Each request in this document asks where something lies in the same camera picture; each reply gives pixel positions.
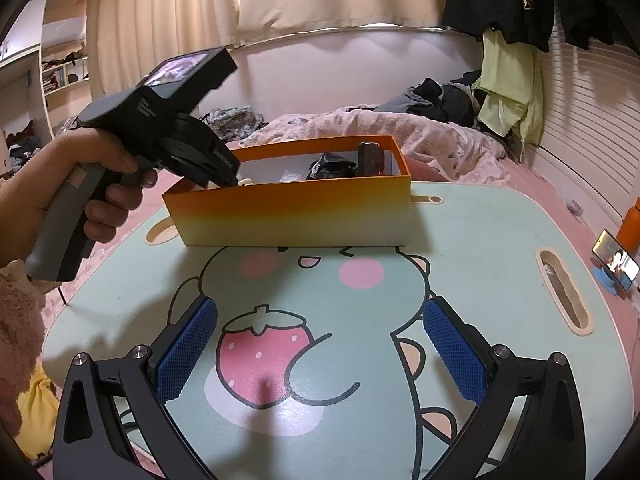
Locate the dark brown pouch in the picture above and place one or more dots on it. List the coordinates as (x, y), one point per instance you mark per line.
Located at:
(372, 160)

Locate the yellow cloth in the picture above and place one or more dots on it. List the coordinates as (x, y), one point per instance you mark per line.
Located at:
(37, 410)

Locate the white wall shelf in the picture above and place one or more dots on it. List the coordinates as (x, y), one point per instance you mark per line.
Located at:
(60, 77)

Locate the orange bottle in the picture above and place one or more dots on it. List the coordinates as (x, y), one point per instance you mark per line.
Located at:
(631, 227)

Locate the shiny black item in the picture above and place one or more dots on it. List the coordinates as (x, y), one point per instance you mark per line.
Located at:
(332, 166)

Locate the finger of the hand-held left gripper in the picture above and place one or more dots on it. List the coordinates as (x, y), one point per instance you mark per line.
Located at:
(222, 162)

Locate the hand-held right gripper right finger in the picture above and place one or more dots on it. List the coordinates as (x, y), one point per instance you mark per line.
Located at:
(455, 360)

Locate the pink floral blanket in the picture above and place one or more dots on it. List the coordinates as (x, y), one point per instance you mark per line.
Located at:
(440, 140)

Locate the red cushion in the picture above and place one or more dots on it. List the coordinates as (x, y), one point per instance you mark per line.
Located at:
(425, 172)

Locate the cartoon print lap table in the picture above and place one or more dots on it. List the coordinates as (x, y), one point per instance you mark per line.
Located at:
(500, 240)

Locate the white slatted panel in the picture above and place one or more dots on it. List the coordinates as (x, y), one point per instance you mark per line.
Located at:
(595, 125)

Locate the orange cardboard box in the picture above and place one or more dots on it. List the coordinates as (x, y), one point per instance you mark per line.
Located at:
(300, 215)

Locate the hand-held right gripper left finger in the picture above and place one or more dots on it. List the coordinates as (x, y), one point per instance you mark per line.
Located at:
(187, 350)

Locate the light green hanging garment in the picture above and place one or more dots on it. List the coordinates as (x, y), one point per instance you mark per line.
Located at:
(507, 85)

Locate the grey patterned cloth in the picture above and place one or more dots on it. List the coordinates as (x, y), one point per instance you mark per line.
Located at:
(232, 122)

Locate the pile of dark clothes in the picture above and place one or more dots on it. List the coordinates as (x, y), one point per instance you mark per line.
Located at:
(440, 97)

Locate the person's left hand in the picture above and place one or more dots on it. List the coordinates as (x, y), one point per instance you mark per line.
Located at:
(35, 195)

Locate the blue phone stand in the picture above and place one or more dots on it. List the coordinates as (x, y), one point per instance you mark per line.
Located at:
(605, 280)

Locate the smartphone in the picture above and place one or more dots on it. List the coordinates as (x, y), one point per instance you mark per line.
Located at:
(617, 260)

